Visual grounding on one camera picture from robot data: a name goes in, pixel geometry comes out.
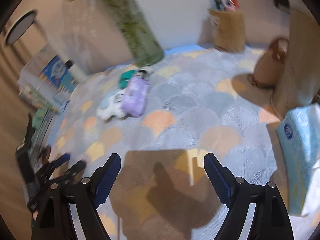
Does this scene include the purple soft pouch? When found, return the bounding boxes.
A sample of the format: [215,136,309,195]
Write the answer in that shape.
[121,71,150,118]

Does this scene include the person's left hand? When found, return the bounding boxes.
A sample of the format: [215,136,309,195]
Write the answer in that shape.
[32,211,39,220]

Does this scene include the stack of books and magazines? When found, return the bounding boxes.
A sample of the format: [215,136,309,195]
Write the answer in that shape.
[17,44,79,113]

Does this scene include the blue tissue pack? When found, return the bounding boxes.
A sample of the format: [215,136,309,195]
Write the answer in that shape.
[276,103,319,217]

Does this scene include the teal folded cloth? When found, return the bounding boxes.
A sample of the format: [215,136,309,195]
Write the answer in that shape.
[118,70,136,89]

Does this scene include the beige thermos bottle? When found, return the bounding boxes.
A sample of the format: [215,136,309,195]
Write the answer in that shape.
[271,9,319,119]

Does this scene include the white round side table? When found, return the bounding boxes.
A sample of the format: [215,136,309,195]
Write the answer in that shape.
[4,9,88,83]

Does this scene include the glass vase with green branches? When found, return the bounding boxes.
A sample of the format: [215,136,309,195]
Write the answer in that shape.
[49,0,165,68]

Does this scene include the woven pen holder basket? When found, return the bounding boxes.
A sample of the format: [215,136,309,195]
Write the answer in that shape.
[208,9,245,53]

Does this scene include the pens in holder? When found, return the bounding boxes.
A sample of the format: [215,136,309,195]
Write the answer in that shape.
[210,0,240,12]

